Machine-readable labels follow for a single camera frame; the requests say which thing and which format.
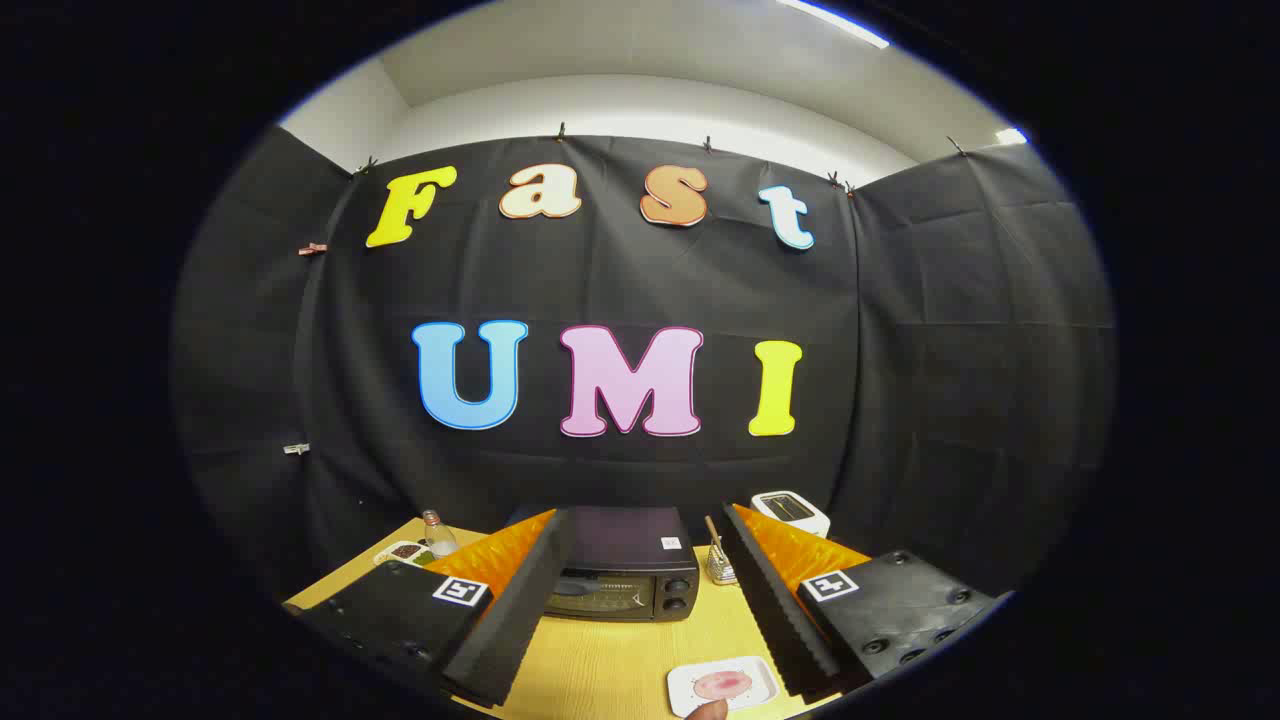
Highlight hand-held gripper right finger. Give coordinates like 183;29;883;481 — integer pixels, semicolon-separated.
722;503;1009;701

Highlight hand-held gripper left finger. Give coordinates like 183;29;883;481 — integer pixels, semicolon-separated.
283;508;577;707

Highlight pink meat slice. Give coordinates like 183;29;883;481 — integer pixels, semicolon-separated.
693;670;754;701

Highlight white square plate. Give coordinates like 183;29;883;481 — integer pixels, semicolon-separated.
667;656;780;719

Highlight black toaster oven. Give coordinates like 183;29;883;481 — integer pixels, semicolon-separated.
510;505;701;623

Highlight white pop-up toaster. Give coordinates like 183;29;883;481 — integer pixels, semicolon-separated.
750;490;832;539

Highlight clear plastic water bottle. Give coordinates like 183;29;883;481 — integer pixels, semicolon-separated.
421;509;459;558

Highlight white divided snack tray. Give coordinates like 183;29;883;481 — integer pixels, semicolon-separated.
373;540;438;569

